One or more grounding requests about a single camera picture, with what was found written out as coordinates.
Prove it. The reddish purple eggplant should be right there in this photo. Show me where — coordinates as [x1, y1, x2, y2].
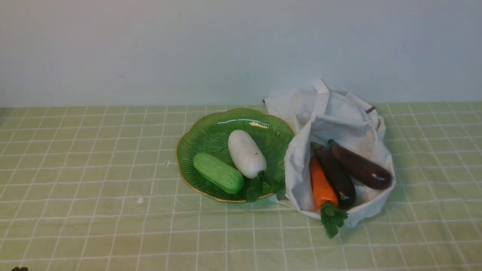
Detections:
[328, 139, 392, 190]

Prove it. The white cloth bag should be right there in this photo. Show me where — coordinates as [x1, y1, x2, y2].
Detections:
[264, 80, 396, 227]

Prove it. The green glass plate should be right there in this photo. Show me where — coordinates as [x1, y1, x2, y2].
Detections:
[176, 108, 294, 203]

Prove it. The white radish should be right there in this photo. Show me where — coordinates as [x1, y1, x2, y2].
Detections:
[228, 130, 267, 179]

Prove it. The green cucumber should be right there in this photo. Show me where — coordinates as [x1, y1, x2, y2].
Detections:
[193, 153, 244, 195]

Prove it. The dark purple eggplant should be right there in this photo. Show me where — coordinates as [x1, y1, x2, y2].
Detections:
[310, 142, 356, 210]

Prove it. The orange carrot with leaves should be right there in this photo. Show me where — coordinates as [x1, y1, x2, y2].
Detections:
[309, 156, 348, 239]

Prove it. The green checked tablecloth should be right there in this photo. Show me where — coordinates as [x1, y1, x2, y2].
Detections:
[0, 102, 482, 271]

